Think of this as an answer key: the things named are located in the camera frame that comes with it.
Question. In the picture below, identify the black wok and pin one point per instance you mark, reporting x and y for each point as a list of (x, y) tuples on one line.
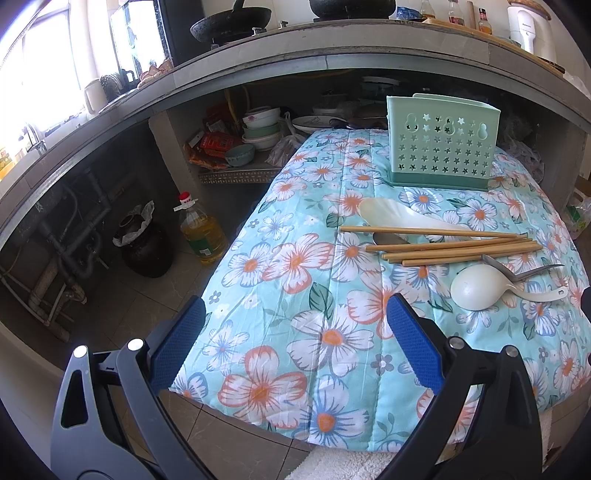
[(230, 25)]

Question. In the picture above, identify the white kitchen appliance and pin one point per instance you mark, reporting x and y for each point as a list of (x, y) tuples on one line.
[(529, 25)]

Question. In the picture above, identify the bamboo chopstick one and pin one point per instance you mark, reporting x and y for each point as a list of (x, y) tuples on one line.
[(428, 232)]

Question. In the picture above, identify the white round ladle spoon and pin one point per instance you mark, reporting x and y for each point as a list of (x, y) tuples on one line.
[(481, 286)]

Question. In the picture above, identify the black trash bin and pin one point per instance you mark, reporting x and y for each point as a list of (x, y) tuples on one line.
[(143, 243)]

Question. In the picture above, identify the bamboo chopstick three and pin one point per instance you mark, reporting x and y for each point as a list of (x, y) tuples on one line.
[(458, 252)]

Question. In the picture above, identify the cooking oil bottle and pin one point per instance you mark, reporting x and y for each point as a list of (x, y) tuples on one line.
[(201, 230)]

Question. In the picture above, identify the stacked white bowls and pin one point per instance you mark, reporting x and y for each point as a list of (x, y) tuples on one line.
[(262, 128)]

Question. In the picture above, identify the green plastic utensil holder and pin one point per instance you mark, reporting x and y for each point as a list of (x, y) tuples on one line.
[(441, 141)]

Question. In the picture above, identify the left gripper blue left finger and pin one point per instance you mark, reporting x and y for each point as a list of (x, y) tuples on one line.
[(172, 340)]

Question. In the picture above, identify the large black stock pot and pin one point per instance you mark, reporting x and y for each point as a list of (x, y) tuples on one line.
[(353, 9)]

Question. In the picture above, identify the metal spoon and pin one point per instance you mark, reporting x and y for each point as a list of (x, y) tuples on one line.
[(520, 277)]

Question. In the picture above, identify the floral blue quilt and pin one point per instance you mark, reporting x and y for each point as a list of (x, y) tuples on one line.
[(296, 338)]

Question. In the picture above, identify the bamboo chopstick four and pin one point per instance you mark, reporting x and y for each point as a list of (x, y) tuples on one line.
[(450, 260)]

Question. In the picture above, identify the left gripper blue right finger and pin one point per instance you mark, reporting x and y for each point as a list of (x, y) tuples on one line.
[(413, 335)]

